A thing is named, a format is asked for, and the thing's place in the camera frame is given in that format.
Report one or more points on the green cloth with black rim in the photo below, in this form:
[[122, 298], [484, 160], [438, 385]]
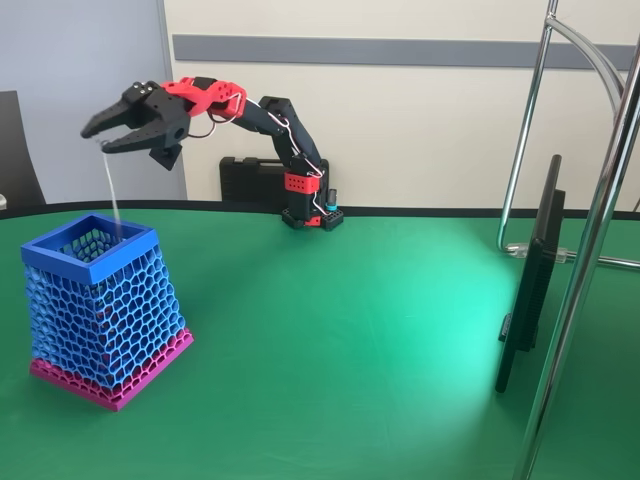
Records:
[[320, 400]]

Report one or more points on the thin white stick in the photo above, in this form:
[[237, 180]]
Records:
[[111, 185]]

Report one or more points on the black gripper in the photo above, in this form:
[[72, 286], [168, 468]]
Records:
[[161, 116]]

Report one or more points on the clear plastic clip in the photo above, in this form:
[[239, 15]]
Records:
[[520, 250]]

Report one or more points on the grey wall rail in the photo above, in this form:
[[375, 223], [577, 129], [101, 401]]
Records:
[[400, 52]]

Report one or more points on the black plastic tool case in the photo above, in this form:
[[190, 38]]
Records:
[[245, 180]]

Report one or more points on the dark chair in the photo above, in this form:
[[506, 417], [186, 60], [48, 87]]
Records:
[[17, 160]]

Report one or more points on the black LED light panel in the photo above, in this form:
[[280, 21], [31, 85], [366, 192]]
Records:
[[532, 300]]

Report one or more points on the chrome tube stand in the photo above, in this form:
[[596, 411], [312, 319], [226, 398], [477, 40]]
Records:
[[567, 320]]

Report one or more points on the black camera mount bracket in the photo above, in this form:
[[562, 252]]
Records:
[[167, 157]]

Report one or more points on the blue and pink mesh basket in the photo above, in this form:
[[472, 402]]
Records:
[[100, 320]]

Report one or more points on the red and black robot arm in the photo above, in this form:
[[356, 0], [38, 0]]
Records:
[[295, 135]]

